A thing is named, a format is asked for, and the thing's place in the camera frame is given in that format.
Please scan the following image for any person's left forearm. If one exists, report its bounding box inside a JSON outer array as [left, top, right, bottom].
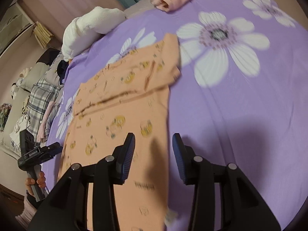
[[16, 192, 42, 225]]

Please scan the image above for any pale pink cloth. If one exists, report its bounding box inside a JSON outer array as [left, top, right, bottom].
[[36, 101, 59, 142]]

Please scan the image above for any orange printed small garment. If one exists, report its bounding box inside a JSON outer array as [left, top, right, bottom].
[[56, 33, 181, 231]]

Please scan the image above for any cream stuffed toy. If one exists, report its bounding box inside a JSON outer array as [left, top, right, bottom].
[[19, 67, 33, 78]]

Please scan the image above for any grey plaid cloth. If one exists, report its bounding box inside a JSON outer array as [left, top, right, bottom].
[[26, 76, 62, 135]]

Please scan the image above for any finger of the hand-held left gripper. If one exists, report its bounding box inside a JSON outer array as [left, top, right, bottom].
[[42, 142, 61, 160]]

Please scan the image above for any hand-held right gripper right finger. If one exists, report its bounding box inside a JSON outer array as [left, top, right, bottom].
[[172, 133, 281, 231]]

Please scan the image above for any beige pillow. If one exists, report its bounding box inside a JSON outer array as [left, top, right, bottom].
[[18, 63, 51, 92]]

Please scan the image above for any green tangled bundle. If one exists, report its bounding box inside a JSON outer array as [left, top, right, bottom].
[[0, 103, 11, 131]]

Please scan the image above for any dark brown cloth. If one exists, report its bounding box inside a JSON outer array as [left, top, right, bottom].
[[40, 48, 60, 65]]

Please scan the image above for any purple floral bedsheet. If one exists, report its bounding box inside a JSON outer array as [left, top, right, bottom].
[[40, 0, 306, 231]]

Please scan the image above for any white and black stuffed toy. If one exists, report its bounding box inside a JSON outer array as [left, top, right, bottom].
[[10, 82, 21, 100]]

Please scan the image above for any person's left hand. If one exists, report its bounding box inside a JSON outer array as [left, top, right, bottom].
[[25, 171, 47, 198]]

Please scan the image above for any stack of yellowed papers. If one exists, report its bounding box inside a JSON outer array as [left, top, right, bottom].
[[32, 22, 54, 49]]

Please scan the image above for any mauve bed cover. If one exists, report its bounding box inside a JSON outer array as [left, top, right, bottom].
[[124, 0, 157, 20]]

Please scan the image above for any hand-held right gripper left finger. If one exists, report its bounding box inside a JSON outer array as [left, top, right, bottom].
[[28, 133, 136, 231]]

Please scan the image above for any white glass cabinet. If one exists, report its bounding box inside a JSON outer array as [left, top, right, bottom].
[[0, 0, 36, 56]]

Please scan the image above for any white plush blanket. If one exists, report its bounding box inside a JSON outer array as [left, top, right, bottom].
[[61, 6, 127, 58]]

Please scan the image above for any grey pillow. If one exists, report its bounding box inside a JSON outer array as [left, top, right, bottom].
[[48, 53, 66, 87]]

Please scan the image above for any dark navy cloth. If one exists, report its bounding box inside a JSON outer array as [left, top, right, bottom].
[[58, 59, 70, 82]]

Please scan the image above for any beige printed sheet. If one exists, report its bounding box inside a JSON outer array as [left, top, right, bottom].
[[0, 115, 29, 159]]

